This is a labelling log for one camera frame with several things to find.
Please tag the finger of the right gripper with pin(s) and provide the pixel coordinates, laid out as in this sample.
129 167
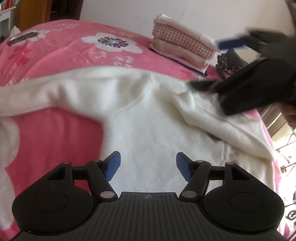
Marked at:
213 86
232 44

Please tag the light folded clothes stack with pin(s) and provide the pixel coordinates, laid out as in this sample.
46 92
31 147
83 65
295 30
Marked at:
180 43

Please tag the pink floral bed blanket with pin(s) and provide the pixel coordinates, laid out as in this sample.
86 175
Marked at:
57 69

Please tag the dark folded clothes stack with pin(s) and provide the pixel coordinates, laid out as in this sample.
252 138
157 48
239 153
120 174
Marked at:
229 63

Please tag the brown wooden wardrobe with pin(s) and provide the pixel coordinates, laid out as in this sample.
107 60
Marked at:
30 13

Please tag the right hand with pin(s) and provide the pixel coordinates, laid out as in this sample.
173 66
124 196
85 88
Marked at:
289 113

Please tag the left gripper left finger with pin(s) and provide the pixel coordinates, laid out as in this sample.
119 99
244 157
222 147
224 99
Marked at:
100 173

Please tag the white shelf with bottles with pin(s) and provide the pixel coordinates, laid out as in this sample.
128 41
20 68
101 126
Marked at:
7 16

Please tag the white fleece garment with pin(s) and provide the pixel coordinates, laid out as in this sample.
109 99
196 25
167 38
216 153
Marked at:
88 113

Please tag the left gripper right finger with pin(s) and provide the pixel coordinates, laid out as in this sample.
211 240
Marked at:
196 173

